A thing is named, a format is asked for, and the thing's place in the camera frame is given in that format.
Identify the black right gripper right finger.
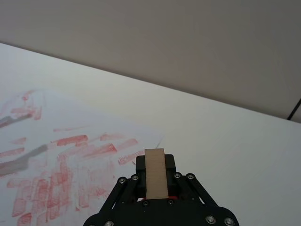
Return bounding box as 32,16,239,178
164,153,220,209

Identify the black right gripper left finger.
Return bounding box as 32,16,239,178
100,154,147,213

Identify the pale wooden block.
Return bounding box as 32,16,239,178
144,148,169,201

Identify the white paper with red marks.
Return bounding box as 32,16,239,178
0,87,165,226

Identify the thin black cable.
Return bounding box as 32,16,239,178
286,97,301,120

